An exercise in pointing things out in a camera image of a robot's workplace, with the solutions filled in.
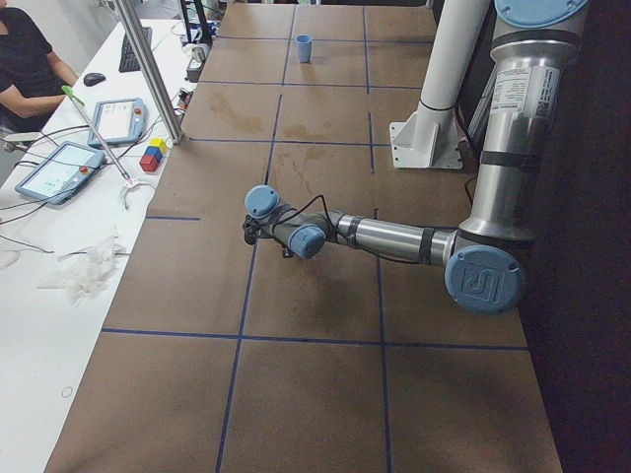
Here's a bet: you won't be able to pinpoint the near teach pendant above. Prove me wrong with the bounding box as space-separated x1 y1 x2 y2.
15 141 105 205

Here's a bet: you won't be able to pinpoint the far teach pendant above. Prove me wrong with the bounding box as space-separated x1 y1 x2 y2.
93 98 147 147

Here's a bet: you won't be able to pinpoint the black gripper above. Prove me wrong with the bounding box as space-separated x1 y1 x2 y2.
243 215 266 245

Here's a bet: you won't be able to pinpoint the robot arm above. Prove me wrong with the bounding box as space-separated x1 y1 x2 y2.
244 1 589 314

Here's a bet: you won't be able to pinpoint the blue plastic cup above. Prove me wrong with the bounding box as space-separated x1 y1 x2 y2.
295 34 313 63

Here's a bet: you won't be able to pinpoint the grabber reach tool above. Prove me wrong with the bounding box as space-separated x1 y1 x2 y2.
61 85 137 189

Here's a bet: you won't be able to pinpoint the metal cylinder weight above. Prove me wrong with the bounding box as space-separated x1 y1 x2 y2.
190 44 208 63

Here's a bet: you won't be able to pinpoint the crumpled white tissues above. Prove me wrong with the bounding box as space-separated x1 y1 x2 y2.
36 222 127 305

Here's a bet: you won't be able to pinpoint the seated person black shirt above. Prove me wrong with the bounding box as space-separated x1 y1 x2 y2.
1 1 78 132

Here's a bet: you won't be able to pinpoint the black computer mouse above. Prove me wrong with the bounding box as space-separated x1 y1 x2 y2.
83 72 106 87

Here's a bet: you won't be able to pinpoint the red blue yellow blocks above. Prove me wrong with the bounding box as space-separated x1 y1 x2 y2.
139 138 168 172

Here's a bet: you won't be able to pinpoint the black keyboard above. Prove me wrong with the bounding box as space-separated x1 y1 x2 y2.
118 27 153 73

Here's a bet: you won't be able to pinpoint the aluminium frame post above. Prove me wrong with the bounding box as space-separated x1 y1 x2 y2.
113 0 184 145

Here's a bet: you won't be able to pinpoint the teach pendant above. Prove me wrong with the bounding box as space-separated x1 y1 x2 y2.
93 98 147 147
15 141 105 205

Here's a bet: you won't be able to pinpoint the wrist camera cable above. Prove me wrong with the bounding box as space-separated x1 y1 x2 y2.
283 194 356 260

